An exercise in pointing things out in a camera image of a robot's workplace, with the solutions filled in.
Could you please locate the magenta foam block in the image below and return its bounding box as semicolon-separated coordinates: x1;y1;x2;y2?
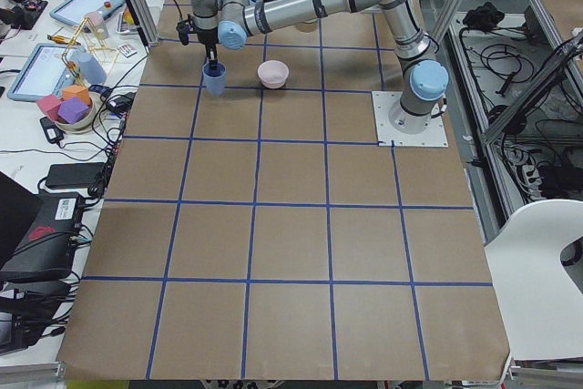
36;94;63;122

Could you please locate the blue framed tablet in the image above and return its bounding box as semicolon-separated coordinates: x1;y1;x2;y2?
49;0;125;26
7;43;75;102

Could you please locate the black power adapter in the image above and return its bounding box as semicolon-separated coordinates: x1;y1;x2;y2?
45;162;105;189

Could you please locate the purple foam block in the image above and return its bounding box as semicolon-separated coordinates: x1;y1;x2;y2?
59;97;89;124

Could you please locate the blue cup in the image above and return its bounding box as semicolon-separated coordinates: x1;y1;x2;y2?
202;62;227;96

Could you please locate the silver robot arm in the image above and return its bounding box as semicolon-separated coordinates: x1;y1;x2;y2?
176;0;449;134

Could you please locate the pink bowl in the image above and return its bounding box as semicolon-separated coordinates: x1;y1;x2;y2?
257;60;290;89

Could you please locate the orange foam block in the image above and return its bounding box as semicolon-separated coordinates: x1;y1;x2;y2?
62;85;92;106

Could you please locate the white chair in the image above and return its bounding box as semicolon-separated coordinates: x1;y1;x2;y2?
485;200;582;361

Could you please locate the blue cylinder block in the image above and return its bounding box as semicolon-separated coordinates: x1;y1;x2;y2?
78;52;107;85

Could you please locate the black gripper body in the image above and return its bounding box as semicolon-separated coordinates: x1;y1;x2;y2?
177;15;219;46

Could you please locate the beige bowl with blocks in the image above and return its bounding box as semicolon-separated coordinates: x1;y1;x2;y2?
55;97;96;134

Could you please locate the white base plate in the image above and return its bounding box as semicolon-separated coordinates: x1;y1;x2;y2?
371;91;448;148

